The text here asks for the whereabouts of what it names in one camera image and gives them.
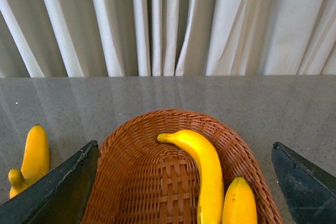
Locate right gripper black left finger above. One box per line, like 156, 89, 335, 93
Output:
1, 141, 99, 223

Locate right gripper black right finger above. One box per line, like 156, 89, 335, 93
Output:
271, 142, 335, 223

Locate yellow banana straight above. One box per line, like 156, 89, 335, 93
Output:
21, 124, 50, 183

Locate curved yellow banana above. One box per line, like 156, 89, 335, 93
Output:
157, 130, 224, 223
8, 168, 31, 199

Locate yellow banana basket right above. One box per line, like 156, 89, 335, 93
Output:
222, 177, 258, 224

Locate right wicker basket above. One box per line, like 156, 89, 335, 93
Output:
80, 108, 285, 224

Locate curved yellow banana in basket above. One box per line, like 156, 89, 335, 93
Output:
157, 130, 224, 223

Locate white pleated curtain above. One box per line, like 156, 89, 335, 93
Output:
1, 0, 335, 78

